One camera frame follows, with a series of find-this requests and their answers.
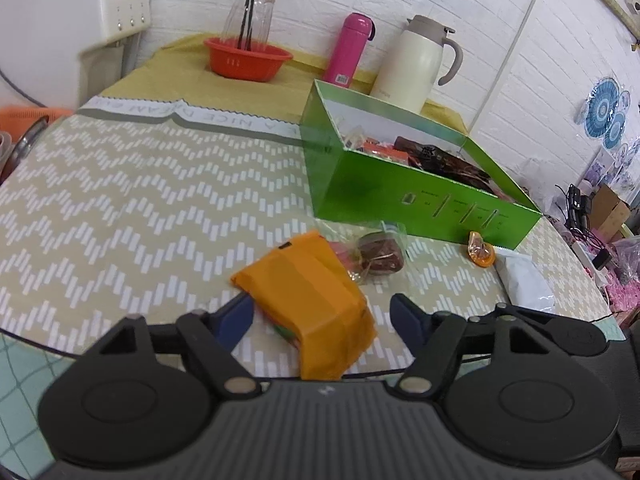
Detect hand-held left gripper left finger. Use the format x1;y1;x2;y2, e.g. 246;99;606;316
82;291;261;402

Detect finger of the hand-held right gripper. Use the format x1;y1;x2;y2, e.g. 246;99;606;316
517;304;609;359

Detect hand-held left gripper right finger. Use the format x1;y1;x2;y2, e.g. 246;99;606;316
397;292;563;403

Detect orange snack packet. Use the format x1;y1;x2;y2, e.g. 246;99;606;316
230;229;379;382

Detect green cardboard box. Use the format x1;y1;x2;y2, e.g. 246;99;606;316
299;79;544;251

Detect clear bag of dark candy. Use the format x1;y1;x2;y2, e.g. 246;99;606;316
327;220;409;287

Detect white power strip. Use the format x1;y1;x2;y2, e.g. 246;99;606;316
571;240;615;283

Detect white snack packet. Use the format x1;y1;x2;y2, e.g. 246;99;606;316
494;249;559;315

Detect orange jelly cup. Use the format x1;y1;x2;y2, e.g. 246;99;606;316
467;231;497;266

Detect brown cardboard box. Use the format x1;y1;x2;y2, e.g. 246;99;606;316
589;182;632;242

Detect dark brown snack packet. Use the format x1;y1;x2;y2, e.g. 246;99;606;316
394;135;495;195

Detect cream thermal jug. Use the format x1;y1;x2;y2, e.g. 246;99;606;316
368;15;464;116

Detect yellow tablecloth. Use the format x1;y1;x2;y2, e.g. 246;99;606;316
94;32;470;128

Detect red plastic bowl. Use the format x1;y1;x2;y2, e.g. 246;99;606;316
203;36;294;81

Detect pink thermos bottle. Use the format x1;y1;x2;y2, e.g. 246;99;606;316
322;12;377;90

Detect metal pot lid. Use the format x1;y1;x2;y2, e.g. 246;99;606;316
9;115;52;173

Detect orange plastic basket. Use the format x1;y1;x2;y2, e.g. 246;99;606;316
0;105;77;187

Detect glass carafe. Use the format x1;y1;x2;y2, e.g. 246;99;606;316
221;0;284;52

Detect black chopsticks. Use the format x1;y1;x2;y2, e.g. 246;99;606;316
239;0;261;51

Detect white appliance with screen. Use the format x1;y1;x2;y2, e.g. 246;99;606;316
0;0;167;107

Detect black power adapters with cables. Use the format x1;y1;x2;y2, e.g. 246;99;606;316
554;184;595;233

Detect blue wall doilies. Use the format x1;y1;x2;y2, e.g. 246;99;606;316
574;76;633;152

